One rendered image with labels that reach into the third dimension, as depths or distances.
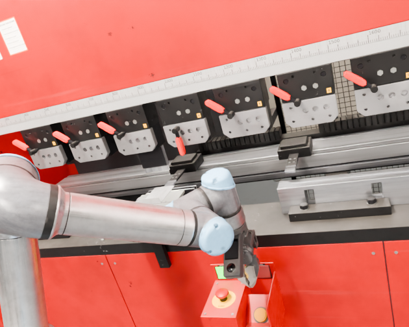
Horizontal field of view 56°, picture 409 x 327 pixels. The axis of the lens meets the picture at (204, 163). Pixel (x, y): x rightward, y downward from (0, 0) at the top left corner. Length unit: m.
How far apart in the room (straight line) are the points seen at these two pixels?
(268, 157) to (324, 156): 0.21
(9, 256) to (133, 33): 0.74
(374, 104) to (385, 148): 0.37
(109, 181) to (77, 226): 1.17
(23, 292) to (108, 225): 0.26
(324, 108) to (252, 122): 0.21
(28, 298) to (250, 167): 0.98
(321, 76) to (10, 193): 0.83
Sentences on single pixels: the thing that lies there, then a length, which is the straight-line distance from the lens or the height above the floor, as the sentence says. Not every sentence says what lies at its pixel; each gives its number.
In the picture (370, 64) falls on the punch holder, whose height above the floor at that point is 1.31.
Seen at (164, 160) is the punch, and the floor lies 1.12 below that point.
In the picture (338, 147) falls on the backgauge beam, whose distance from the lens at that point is 1.50.
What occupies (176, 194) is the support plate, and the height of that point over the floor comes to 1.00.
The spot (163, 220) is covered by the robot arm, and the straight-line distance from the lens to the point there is 0.74.
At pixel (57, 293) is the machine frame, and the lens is 1.85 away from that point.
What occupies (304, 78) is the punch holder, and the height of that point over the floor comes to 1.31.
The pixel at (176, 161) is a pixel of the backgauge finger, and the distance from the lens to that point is 1.61.
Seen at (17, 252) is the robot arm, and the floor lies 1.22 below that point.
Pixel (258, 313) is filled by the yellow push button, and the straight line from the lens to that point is 1.21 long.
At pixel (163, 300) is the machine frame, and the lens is 1.57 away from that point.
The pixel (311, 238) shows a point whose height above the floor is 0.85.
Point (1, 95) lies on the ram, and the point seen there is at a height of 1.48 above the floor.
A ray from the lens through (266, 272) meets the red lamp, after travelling 1.21.
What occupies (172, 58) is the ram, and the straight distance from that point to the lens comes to 1.23.
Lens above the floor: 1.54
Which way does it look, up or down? 20 degrees down
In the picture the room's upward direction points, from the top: 16 degrees counter-clockwise
